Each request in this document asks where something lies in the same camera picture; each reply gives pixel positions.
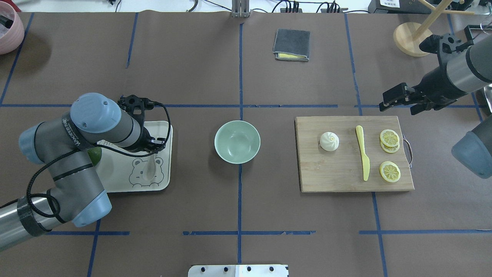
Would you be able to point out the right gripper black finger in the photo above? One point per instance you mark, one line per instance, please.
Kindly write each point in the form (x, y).
(400, 94)

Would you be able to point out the wooden mug tree stand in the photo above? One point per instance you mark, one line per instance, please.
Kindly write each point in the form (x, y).
(409, 35)

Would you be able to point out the lower lemon slice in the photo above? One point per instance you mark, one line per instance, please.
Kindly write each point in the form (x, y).
(389, 171)

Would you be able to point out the white steamed bun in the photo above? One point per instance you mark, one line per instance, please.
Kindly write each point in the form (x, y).
(329, 141)

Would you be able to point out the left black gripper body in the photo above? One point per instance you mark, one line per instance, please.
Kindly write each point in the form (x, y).
(145, 139)

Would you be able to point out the pink cup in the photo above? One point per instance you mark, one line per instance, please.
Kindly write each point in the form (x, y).
(12, 37)

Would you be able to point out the black device with label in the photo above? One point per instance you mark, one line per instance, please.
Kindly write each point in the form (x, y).
(398, 7)

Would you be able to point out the grey metal mount bracket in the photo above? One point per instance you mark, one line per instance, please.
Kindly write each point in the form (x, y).
(240, 9)

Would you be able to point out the lemon slice underneath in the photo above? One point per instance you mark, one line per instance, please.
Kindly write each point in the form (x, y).
(389, 149)

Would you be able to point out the light green bowl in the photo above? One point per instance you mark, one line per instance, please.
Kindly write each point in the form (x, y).
(237, 142)

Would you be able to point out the lemon slice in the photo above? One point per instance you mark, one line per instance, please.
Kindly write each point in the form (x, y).
(389, 171)
(389, 138)

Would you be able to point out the upper lemon slice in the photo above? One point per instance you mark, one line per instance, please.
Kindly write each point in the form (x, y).
(389, 138)

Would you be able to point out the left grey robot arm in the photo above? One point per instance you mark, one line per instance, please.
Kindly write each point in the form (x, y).
(67, 188)

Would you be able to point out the yellow plastic knife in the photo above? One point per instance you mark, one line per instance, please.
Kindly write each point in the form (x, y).
(366, 164)

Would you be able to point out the green avocado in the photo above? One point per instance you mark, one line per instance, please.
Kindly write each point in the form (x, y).
(95, 155)

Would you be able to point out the white metal base plate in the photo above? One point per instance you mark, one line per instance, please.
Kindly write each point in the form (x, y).
(239, 270)

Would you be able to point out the cream bear serving tray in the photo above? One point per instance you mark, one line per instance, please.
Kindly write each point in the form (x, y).
(121, 173)

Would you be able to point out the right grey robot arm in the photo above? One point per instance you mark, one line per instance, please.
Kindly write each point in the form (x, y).
(463, 68)

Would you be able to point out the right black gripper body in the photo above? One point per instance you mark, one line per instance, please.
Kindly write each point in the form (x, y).
(432, 83)

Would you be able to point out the wooden cutting board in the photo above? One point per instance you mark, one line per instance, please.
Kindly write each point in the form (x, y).
(341, 170)

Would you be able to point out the grey folded cloth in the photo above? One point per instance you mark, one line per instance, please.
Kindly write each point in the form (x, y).
(292, 45)

